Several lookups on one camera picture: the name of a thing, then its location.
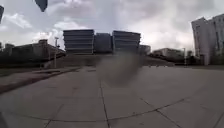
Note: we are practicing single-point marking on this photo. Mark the grey concrete pavement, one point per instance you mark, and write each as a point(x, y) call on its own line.
point(133, 96)

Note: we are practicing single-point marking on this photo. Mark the striped grey building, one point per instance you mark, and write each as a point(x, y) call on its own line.
point(80, 41)

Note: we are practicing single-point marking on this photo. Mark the distant low building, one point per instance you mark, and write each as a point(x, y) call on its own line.
point(166, 52)

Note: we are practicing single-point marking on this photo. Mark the thin pole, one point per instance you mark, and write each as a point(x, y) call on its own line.
point(185, 57)
point(56, 53)

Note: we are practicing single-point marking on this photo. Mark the low dark building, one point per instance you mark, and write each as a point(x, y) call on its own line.
point(30, 53)

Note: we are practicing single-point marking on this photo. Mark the tall pale building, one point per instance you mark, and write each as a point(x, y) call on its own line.
point(208, 40)

